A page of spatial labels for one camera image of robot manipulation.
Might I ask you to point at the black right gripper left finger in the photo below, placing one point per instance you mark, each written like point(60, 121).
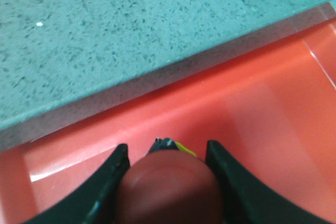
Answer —
point(94, 200)

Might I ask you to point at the grey granite counter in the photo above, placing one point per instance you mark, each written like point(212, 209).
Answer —
point(65, 60)

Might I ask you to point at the red push button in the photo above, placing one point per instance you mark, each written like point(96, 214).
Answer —
point(169, 185)

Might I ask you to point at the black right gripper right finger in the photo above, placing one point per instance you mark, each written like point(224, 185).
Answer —
point(246, 198)

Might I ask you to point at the red plastic tray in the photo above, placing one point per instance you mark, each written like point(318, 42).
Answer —
point(272, 108)

